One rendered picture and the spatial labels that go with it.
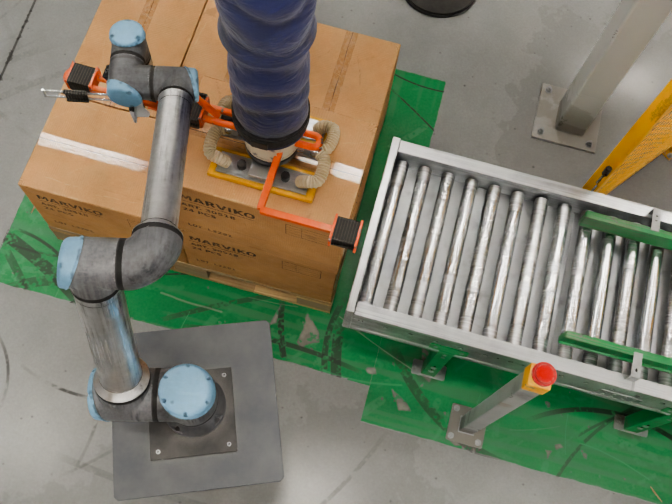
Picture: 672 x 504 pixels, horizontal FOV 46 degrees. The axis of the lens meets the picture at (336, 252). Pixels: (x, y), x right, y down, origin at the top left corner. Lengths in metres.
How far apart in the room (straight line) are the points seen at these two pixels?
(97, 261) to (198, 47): 1.63
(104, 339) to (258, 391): 0.67
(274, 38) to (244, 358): 1.09
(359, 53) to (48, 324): 1.67
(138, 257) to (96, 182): 1.29
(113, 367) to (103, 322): 0.21
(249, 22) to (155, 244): 0.52
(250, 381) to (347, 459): 0.84
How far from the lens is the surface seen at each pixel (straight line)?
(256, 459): 2.47
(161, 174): 1.91
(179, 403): 2.23
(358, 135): 2.59
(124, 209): 2.96
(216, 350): 2.54
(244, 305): 3.35
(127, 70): 2.16
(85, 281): 1.79
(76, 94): 2.55
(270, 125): 2.19
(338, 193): 2.50
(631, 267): 3.08
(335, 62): 3.21
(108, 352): 2.04
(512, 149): 3.77
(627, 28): 3.26
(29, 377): 3.43
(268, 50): 1.87
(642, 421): 3.34
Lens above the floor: 3.21
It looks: 70 degrees down
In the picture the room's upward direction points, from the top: 9 degrees clockwise
